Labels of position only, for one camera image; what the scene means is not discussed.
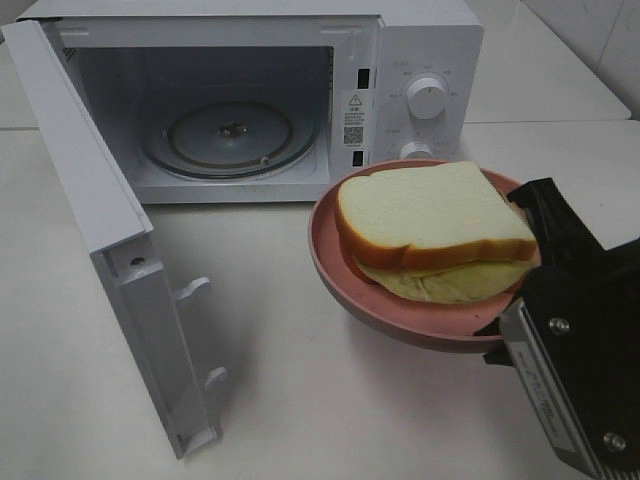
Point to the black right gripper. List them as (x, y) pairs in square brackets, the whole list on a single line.
[(580, 280)]

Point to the pink speckled plate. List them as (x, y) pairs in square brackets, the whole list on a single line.
[(453, 328)]

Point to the white bread sandwich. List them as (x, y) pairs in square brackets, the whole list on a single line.
[(441, 234)]

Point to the white timer knob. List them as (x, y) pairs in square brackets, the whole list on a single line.
[(415, 150)]

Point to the white microwave door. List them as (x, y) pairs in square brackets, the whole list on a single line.
[(118, 236)]

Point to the white upper power knob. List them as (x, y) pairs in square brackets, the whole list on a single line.
[(426, 96)]

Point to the glass microwave turntable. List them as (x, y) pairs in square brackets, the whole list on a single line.
[(229, 132)]

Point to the white microwave oven body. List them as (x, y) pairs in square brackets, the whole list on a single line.
[(361, 55)]

